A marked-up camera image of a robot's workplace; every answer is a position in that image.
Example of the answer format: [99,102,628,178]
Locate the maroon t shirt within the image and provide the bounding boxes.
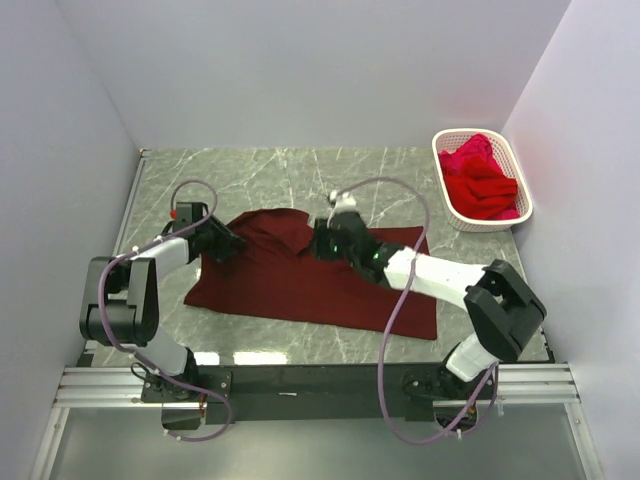
[183,208,439,342]

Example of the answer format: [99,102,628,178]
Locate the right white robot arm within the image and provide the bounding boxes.
[310,211,547,399]

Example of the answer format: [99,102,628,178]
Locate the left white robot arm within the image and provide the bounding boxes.
[79,202,246,401]

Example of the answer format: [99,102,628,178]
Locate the white plastic laundry basket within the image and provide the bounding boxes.
[432,128,533,232]

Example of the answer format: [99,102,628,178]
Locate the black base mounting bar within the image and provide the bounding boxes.
[139,362,494,431]

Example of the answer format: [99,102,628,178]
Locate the pink t shirt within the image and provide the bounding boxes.
[438,132,520,221]

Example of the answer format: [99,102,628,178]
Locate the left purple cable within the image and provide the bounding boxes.
[98,179,235,442]

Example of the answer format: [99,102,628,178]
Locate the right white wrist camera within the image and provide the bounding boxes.
[328,190,357,214]

